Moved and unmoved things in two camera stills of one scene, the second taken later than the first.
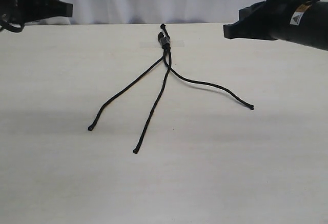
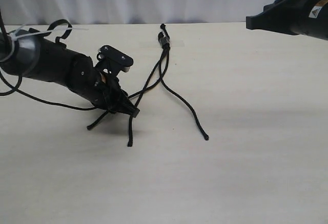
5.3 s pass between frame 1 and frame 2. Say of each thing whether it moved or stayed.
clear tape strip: stayed
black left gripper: moved
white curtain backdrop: stayed
